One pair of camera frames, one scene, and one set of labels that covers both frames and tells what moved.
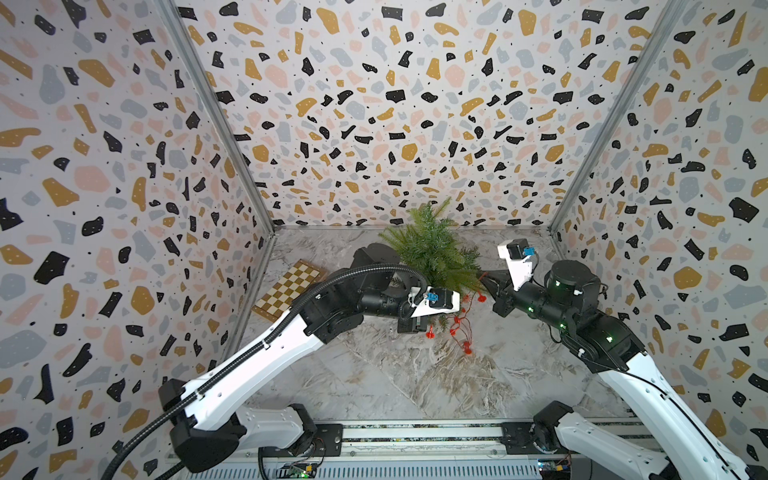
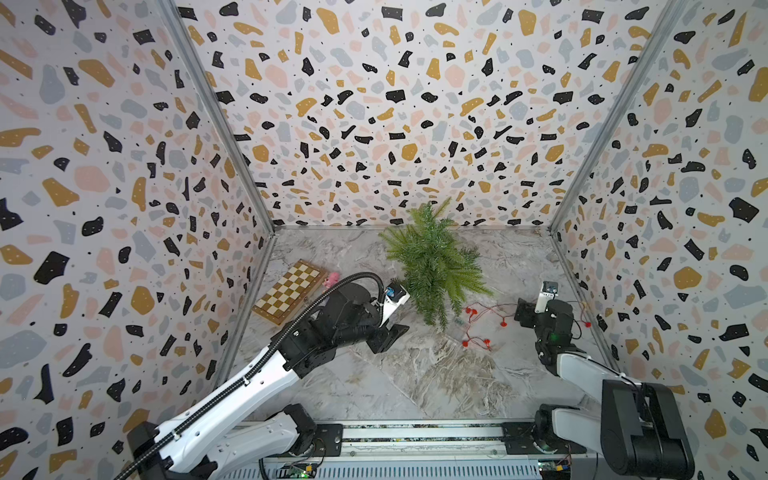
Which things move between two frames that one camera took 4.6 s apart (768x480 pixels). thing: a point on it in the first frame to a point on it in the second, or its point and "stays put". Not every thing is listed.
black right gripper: [501, 288] to [525, 310]
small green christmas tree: [430, 244] stays put
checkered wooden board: [299, 278] stays put
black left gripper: [414, 326] to [388, 337]
